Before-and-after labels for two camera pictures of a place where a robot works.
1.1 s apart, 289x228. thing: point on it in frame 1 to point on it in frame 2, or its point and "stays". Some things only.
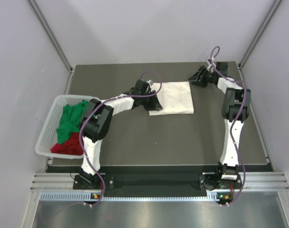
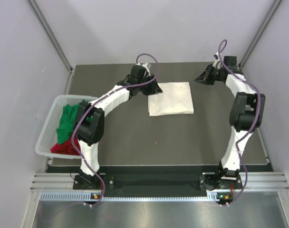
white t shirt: (175, 98) stays
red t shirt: (71, 146) stays
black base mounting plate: (208, 181) stays
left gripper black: (154, 104) to (153, 89)
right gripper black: (195, 79) to (204, 77)
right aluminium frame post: (276, 4) stays
